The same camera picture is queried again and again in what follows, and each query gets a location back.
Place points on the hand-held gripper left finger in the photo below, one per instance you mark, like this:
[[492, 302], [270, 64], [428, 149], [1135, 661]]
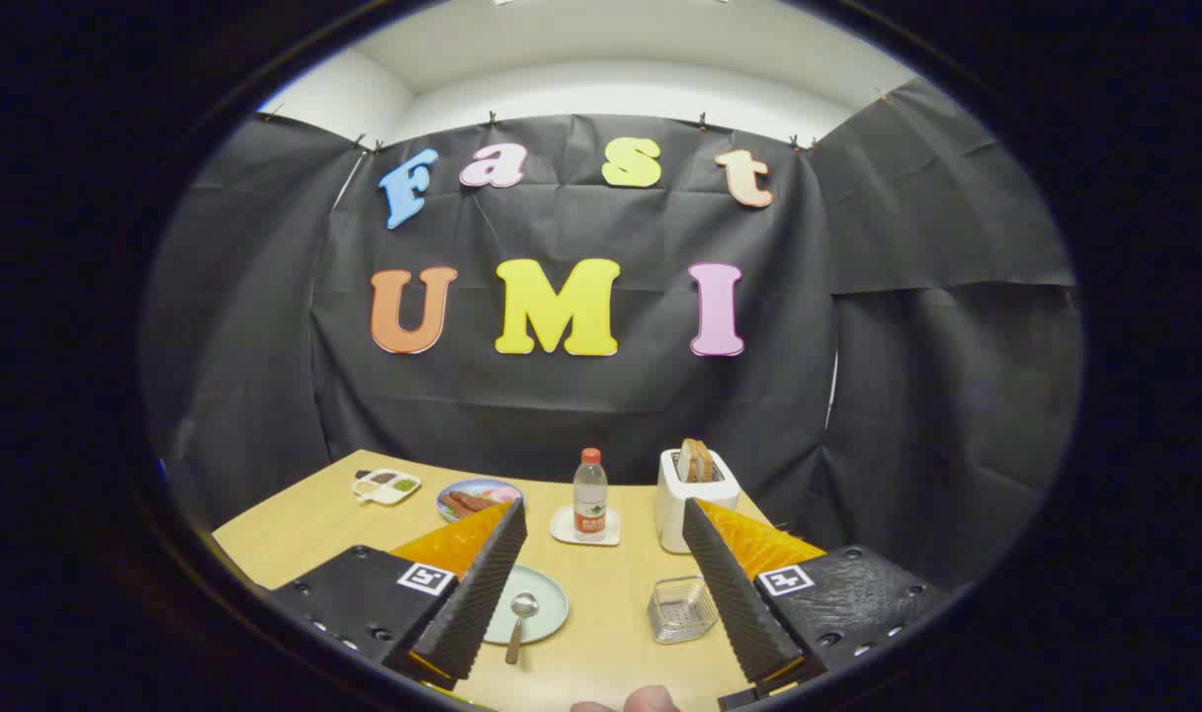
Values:
[[482, 593]]

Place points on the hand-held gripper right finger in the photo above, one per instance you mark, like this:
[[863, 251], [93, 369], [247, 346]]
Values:
[[739, 603]]

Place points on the perforated metal basket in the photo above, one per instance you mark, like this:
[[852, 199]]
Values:
[[682, 618]]

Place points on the pale green plate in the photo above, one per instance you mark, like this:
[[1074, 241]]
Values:
[[552, 603]]

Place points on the brown meat pieces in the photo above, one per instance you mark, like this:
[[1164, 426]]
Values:
[[468, 502]]

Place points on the white square coaster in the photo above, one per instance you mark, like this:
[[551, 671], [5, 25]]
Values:
[[561, 529]]

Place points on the blue patterned plate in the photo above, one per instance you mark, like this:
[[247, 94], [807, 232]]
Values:
[[497, 489]]

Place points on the white toaster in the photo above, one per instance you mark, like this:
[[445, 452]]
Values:
[[675, 504]]

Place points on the white divided sauce dish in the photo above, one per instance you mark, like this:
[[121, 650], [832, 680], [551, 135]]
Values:
[[388, 487]]

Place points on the clear water bottle red cap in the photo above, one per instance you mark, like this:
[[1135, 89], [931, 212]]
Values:
[[590, 494]]

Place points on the black backdrop cloth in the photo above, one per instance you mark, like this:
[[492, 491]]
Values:
[[561, 415]]

